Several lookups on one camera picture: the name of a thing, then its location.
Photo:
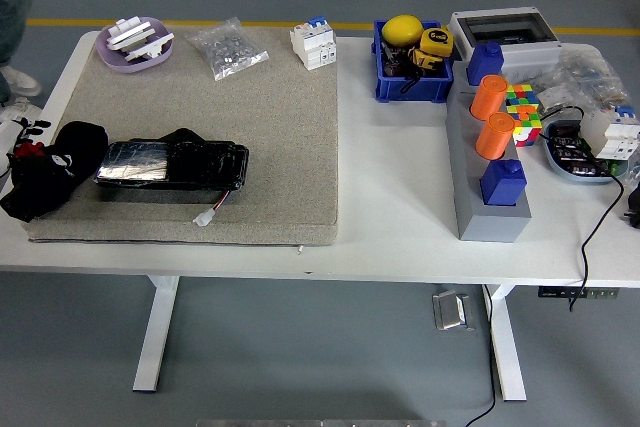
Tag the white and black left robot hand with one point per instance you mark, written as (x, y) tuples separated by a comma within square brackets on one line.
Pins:
[(32, 128)]

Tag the black rag with red patch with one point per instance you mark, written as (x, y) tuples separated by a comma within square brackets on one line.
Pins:
[(60, 167)]

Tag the black glossy display panel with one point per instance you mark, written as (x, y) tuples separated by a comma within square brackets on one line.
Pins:
[(200, 167)]

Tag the black desk control panel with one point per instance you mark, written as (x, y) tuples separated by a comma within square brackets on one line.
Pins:
[(575, 292)]

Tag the purple plastic bowl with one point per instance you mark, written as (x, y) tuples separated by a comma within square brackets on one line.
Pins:
[(117, 62)]

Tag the person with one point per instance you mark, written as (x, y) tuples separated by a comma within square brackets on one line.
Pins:
[(10, 12)]

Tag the clear bag of metal nuts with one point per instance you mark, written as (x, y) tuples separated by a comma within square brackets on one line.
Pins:
[(225, 49)]

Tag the grey-brown mat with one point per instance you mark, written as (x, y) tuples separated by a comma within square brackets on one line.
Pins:
[(250, 147)]

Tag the white table leg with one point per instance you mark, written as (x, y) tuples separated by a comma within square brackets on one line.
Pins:
[(155, 337), (505, 342)]

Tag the dark brown tool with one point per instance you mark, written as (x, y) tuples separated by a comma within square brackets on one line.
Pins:
[(395, 64)]

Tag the blue plastic bin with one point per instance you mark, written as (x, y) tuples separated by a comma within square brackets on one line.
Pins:
[(425, 89)]

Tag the yellow and black tape measure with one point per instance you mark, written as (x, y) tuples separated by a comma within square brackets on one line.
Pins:
[(425, 63)]

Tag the long grey slotted base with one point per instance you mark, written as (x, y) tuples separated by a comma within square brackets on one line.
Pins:
[(465, 162)]

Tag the orange cylinder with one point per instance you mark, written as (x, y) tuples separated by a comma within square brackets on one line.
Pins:
[(487, 97), (494, 137)]

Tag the blue block with knob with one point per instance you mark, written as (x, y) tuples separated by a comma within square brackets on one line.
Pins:
[(502, 184), (484, 64)]

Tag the metal floor box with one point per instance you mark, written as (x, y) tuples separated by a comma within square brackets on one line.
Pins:
[(452, 312)]

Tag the multicolour puzzle cube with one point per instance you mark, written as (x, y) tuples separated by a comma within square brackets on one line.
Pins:
[(522, 97), (527, 127)]

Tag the grey distribution box, clear lid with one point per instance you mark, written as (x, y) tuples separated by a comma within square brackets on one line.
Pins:
[(530, 54)]

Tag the blue-grey bowl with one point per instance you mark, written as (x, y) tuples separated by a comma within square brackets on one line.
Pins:
[(555, 162)]

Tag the black electronic modules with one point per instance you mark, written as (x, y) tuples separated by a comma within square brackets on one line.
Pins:
[(567, 139)]

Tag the clear bag of small parts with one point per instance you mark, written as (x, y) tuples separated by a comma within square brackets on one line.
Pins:
[(585, 77)]

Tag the white circuit breaker bank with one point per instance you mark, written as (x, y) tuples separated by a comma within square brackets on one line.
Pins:
[(612, 134)]

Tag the black plug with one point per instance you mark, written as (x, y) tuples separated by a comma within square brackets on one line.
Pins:
[(634, 204)]

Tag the white plastic rail piece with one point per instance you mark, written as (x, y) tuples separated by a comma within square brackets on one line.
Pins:
[(147, 47), (127, 32)]

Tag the white circuit breaker, blue switch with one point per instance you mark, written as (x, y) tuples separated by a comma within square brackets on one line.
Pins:
[(312, 44)]

